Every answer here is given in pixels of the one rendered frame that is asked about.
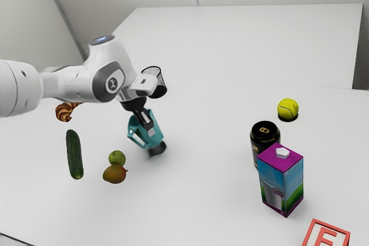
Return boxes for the green cucumber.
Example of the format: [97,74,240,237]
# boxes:
[65,129,85,180]

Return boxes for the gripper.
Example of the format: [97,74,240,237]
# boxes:
[119,97,157,138]

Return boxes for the brown croissant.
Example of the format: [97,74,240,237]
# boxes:
[55,102,85,123]

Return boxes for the red letter block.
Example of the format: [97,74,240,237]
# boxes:
[301,218,352,246]

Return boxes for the teal faceted mug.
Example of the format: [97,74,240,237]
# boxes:
[127,109,168,156]

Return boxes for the red green mango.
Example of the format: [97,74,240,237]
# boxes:
[102,164,129,184]

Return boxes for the black can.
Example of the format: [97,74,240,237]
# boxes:
[249,120,281,169]

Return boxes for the green apple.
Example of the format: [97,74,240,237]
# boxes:
[108,150,127,166]

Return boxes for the purple blue carton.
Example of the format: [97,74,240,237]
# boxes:
[255,142,304,218]

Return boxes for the black mesh pen holder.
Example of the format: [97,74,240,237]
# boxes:
[141,66,168,99]

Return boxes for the yellow tennis ball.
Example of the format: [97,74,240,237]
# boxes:
[277,97,300,120]

